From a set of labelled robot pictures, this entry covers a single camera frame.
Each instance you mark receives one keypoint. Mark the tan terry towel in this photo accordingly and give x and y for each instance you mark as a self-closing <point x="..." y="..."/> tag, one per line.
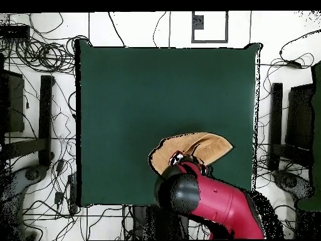
<point x="175" y="145"/>

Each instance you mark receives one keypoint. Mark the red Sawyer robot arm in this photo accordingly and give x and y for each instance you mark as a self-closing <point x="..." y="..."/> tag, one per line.
<point x="220" y="198"/>

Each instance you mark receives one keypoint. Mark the flat black box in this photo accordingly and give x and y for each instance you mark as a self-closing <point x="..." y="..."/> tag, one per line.
<point x="15" y="31"/>

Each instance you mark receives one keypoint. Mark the dark green table cloth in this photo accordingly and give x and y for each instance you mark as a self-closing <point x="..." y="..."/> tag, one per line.
<point x="125" y="100"/>

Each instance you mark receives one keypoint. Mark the black power strip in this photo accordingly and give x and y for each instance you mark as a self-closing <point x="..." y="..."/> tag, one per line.
<point x="72" y="193"/>

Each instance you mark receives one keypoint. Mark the grey office chair base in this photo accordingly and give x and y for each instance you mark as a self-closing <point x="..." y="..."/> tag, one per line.
<point x="289" y="182"/>
<point x="32" y="174"/>

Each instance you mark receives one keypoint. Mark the black power adapter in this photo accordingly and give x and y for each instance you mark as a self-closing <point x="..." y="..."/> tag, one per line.
<point x="59" y="198"/>
<point x="60" y="165"/>
<point x="294" y="64"/>

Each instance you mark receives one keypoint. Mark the black equipment box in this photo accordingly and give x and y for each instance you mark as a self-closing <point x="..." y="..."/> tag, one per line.
<point x="299" y="115"/>
<point x="15" y="105"/>

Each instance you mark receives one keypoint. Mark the green hanging cloth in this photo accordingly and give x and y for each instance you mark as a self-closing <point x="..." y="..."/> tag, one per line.
<point x="316" y="125"/>

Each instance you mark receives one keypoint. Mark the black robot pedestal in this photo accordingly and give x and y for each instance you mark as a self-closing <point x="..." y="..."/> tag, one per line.
<point x="150" y="223"/>

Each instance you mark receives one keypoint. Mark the black stand frame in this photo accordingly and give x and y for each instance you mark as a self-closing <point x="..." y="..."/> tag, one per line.
<point x="45" y="120"/>
<point x="275" y="125"/>

